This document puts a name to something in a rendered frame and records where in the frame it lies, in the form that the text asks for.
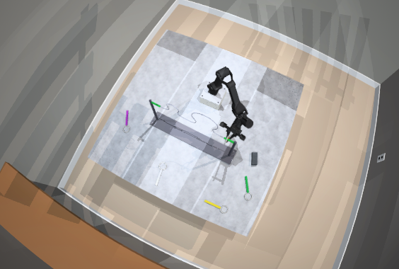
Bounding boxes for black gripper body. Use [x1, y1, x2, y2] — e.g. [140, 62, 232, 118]
[220, 120, 246, 141]

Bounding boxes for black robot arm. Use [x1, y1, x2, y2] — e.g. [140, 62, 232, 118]
[207, 67, 253, 135]

